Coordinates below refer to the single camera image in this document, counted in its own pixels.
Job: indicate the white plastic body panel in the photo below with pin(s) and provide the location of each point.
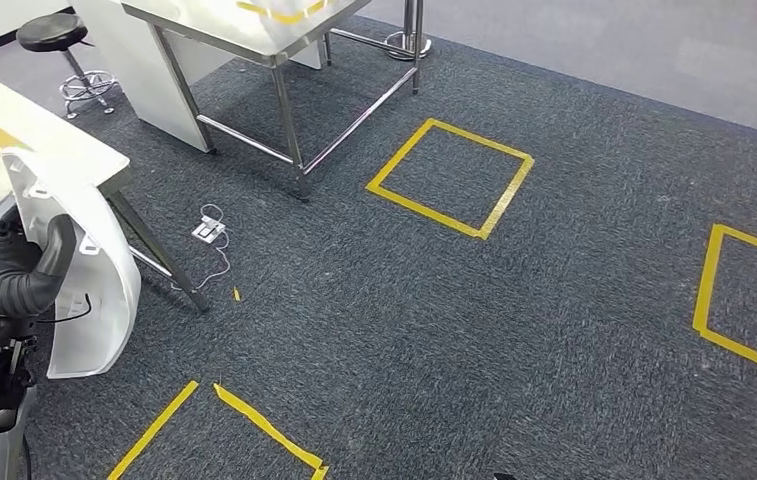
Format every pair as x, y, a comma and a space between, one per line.
106, 298

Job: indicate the white top workbench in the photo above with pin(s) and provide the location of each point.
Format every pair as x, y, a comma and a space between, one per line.
40, 126

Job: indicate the white cabinet panel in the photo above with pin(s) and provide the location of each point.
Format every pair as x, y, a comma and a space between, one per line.
133, 73

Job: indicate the black round stool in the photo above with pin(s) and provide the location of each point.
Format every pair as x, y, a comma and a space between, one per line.
53, 30

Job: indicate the yellow floor tape square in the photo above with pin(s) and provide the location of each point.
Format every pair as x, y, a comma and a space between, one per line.
265, 427

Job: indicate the steel top table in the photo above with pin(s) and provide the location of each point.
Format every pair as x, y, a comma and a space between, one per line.
232, 26

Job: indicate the yellow tape on steel table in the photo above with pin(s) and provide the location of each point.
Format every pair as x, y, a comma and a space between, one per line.
285, 16

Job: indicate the chrome stanchion post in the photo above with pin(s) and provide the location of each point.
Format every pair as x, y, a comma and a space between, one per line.
408, 46

